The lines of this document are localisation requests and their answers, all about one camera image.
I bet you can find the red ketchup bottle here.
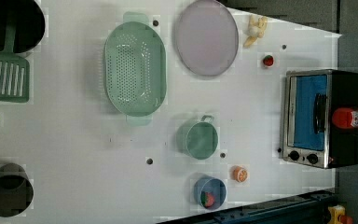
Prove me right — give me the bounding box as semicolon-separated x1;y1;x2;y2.
332;107;358;130

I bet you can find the black toaster oven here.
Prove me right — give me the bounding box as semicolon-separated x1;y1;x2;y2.
282;69;358;169

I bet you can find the small red strawberry toy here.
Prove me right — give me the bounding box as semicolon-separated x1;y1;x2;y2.
262;55;274;67

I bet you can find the yellow red toy object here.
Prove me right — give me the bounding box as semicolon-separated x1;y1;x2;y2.
327;205;353;224

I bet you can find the orange slice toy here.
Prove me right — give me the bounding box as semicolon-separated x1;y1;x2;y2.
232;166;248;183

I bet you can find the green metal cup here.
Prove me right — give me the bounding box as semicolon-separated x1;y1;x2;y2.
176;115;218;160

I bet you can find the lilac round plate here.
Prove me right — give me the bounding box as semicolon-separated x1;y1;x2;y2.
174;0;239;76

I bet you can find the blue bowl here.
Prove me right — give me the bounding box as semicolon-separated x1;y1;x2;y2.
193;175;227;210

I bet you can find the strawberry toy in bowl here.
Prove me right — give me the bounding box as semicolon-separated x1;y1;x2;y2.
200;191;215;208

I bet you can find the green perforated colander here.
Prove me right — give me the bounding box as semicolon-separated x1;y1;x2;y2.
103;12;167;126

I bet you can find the large black utensil pot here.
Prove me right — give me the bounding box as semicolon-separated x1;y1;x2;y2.
0;0;47;53

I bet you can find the green spatula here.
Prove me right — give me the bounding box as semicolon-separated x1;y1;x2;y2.
0;18;30;103

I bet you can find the black cylinder holder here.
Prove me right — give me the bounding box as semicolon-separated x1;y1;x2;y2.
0;163;34;217

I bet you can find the black oven door handle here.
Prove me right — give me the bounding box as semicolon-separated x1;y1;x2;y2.
313;93;326;133

